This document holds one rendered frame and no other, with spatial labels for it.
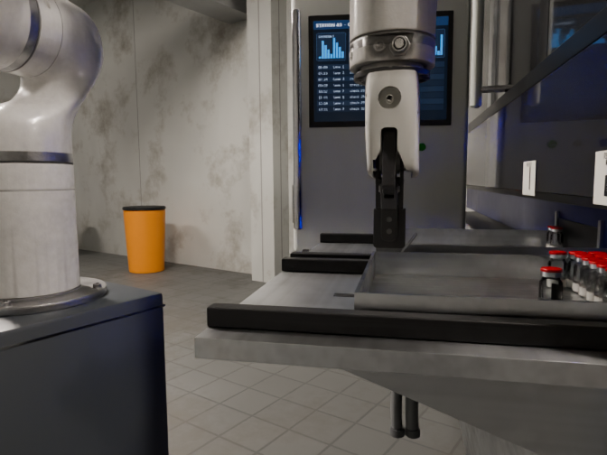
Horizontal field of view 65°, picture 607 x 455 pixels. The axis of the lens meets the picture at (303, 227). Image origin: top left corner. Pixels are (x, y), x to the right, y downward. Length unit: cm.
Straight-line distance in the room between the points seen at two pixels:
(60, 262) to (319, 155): 87
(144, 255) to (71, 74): 480
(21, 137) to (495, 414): 63
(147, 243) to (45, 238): 479
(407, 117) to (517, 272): 34
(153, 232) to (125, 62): 247
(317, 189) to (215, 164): 414
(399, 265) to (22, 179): 51
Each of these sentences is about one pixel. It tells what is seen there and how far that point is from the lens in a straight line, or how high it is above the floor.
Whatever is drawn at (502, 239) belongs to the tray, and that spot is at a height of 89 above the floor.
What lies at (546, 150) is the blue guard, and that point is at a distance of 84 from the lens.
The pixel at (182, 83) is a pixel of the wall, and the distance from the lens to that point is 596.
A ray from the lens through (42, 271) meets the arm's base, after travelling 70.
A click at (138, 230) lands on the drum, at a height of 48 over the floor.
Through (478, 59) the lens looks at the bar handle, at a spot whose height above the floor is 128.
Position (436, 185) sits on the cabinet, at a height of 100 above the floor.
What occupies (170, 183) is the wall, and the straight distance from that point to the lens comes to 608.
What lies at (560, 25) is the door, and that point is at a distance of 86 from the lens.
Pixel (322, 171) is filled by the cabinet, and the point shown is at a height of 105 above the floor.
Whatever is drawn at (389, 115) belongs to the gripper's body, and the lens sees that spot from 45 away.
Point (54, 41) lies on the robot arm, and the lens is 74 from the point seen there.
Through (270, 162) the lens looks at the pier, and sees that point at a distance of 462.
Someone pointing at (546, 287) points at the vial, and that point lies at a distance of 54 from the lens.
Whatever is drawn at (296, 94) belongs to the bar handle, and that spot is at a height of 125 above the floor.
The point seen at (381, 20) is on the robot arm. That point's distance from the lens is 48.
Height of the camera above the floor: 102
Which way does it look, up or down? 6 degrees down
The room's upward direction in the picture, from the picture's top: straight up
